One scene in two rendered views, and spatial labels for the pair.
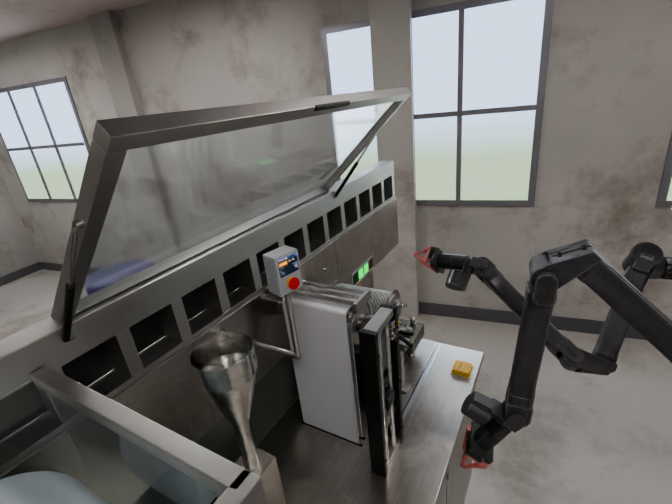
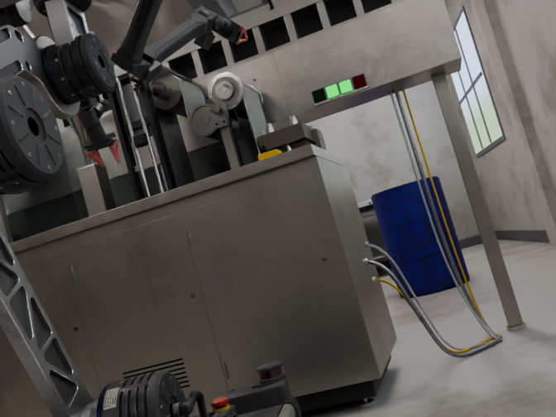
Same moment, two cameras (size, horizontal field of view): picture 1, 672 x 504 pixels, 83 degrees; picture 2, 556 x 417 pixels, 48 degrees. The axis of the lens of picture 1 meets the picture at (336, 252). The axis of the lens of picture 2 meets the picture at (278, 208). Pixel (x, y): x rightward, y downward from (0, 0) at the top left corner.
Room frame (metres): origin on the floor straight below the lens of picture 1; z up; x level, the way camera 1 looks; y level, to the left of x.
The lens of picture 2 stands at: (0.63, -2.50, 0.57)
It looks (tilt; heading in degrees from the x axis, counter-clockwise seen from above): 4 degrees up; 73
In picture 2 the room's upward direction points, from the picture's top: 16 degrees counter-clockwise
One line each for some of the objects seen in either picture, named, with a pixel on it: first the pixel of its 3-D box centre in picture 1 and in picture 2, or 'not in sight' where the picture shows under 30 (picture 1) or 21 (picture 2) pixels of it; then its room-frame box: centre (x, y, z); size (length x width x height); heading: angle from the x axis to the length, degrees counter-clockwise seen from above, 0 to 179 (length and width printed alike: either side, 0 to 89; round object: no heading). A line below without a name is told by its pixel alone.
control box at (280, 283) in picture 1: (285, 271); not in sight; (0.82, 0.12, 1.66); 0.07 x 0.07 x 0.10; 43
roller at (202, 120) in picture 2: not in sight; (215, 122); (1.24, -0.03, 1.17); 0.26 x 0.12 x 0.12; 58
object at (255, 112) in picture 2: not in sight; (258, 123); (1.39, -0.13, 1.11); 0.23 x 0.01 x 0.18; 58
